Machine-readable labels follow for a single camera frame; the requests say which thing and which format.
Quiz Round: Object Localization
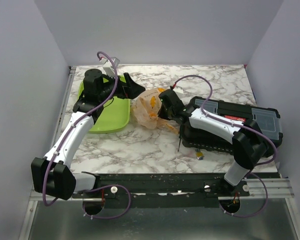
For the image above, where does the black tool case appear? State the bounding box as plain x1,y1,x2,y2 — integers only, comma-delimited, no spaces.
179,99,283,155

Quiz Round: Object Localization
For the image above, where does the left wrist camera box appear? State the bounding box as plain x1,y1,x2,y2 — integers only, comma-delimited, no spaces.
100,56,120,78

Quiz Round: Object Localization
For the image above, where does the green plastic tray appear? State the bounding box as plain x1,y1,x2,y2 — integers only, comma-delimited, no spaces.
77,74,131,135

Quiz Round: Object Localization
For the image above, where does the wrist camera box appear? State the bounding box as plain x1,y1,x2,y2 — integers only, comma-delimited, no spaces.
170,85,184,99
100,56,120,78

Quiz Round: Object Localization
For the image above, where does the aluminium extrusion rail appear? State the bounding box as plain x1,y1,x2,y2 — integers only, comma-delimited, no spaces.
29,178,295,202

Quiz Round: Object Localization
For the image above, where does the orange printed plastic bag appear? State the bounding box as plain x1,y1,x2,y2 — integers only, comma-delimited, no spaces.
131,87,179,134

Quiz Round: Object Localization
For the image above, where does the small green screwdriver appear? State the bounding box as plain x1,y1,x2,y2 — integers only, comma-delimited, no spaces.
177,134,182,153

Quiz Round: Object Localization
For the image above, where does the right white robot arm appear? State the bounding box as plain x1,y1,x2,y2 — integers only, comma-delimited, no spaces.
158,89,278,196

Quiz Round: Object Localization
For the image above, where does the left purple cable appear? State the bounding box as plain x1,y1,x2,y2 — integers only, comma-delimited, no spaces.
41,51,132,220

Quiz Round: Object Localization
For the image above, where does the purple cable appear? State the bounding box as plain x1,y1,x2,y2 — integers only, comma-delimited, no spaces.
41,51,132,220
170,74,278,218

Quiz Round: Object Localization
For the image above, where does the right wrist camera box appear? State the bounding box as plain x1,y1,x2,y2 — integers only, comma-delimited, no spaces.
170,85,184,99

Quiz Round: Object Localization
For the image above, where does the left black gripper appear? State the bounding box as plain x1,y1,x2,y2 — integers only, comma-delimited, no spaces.
99,72,146,102

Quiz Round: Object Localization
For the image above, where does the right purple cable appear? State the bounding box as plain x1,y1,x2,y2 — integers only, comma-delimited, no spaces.
170,74,278,218

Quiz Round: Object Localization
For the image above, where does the small yellow blue connector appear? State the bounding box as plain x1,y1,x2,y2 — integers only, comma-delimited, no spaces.
195,148,204,161

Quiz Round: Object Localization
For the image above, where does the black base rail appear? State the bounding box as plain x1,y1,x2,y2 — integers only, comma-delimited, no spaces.
72,173,250,209

